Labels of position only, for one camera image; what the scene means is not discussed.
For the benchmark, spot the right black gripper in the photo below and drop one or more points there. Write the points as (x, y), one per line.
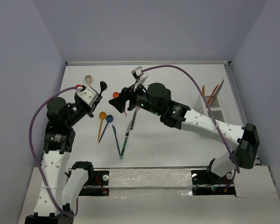
(126, 93)

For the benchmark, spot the patterned-handle metal knife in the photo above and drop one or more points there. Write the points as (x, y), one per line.
(126, 139)

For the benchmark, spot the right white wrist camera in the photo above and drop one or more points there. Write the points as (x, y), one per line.
(139, 76)

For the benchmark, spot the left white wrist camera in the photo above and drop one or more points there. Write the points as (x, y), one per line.
(87, 95)

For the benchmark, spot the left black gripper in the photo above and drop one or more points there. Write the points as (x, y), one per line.
(91, 108)

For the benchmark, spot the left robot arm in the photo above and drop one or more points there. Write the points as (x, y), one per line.
(58, 198)

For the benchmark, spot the dark brown wooden spoon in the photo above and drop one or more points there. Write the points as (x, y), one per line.
(103, 87)

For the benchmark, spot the blue plastic spoon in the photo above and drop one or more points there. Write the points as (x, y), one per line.
(109, 119)

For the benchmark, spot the beige plastic spoon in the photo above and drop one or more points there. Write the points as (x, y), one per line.
(88, 79)

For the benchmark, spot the pink-handle metal knife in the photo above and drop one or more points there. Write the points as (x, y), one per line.
(218, 90)

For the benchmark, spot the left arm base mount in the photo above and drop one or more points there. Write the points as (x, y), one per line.
(98, 185)

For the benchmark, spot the yellow-orange plastic spoon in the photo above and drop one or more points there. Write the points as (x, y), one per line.
(102, 117)

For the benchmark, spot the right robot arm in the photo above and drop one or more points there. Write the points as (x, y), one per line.
(243, 141)

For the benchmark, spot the white two-compartment utensil holder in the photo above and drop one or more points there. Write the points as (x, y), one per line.
(215, 105)

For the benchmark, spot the orange knife in holder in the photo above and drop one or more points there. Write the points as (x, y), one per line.
(203, 90)

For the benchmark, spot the orange-red plastic spoon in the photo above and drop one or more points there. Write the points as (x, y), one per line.
(115, 95)

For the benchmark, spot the teal plastic knife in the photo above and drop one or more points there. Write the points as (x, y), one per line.
(116, 139)

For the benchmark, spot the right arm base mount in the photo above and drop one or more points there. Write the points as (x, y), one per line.
(208, 184)

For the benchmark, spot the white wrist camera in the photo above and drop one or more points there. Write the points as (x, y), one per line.
(139, 76)
(87, 95)

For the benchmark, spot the black-handle metal knife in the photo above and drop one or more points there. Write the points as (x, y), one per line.
(134, 117)

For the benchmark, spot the orange-red plastic knife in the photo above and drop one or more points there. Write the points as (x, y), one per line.
(212, 94)

